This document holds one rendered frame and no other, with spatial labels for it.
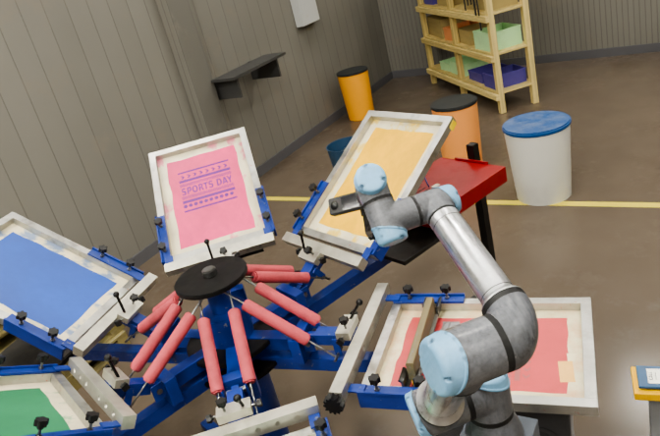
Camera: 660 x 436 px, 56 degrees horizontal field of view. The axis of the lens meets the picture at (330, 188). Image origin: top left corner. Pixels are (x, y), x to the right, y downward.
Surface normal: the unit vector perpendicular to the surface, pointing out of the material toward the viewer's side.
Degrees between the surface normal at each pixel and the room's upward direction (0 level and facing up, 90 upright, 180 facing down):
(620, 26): 90
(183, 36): 90
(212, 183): 32
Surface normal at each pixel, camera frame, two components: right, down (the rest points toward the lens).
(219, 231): -0.10, -0.59
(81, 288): 0.29, -0.81
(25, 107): 0.84, 0.00
